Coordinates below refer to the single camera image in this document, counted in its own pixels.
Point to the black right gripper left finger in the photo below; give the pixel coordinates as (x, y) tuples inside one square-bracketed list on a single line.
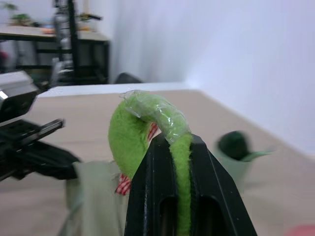
[(150, 186)]

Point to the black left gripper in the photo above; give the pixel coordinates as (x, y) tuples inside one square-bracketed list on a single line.
[(22, 132)]

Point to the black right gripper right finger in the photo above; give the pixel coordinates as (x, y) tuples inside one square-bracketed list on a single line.
[(216, 196)]

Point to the pale green fabric pouch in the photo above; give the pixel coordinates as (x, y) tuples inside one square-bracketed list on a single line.
[(98, 196)]

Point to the pale green cup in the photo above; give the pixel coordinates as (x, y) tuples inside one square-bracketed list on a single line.
[(233, 169)]

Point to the dark green round plant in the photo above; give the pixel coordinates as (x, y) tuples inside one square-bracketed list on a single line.
[(233, 143)]

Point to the pink round object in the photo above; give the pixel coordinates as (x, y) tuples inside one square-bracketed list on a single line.
[(301, 231)]

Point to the black chair back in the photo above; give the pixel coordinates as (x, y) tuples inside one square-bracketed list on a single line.
[(128, 78)]

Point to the black upright stand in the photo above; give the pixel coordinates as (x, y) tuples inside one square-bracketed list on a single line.
[(73, 37)]

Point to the black-framed wooden table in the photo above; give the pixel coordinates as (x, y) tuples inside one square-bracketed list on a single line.
[(29, 34)]

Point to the green potted plant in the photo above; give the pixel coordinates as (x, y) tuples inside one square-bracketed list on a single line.
[(21, 19)]

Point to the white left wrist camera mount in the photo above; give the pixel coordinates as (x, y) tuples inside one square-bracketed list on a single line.
[(14, 96)]

